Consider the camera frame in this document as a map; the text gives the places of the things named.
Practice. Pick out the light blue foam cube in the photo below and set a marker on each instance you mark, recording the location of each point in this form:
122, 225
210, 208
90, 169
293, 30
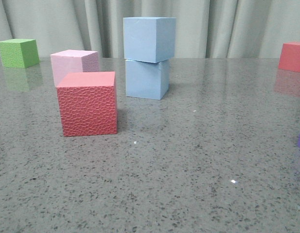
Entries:
147, 80

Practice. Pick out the red textured foam cube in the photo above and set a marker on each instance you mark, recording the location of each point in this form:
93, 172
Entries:
88, 104

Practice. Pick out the pink foam cube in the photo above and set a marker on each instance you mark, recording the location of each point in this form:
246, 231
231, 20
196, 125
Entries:
70, 61

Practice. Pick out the grey curtain backdrop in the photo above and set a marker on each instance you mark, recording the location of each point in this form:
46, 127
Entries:
204, 28

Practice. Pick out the green foam cube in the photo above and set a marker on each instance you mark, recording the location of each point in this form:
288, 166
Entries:
19, 53

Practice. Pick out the red foam cube right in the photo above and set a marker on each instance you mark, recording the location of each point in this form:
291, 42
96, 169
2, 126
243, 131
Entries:
290, 57

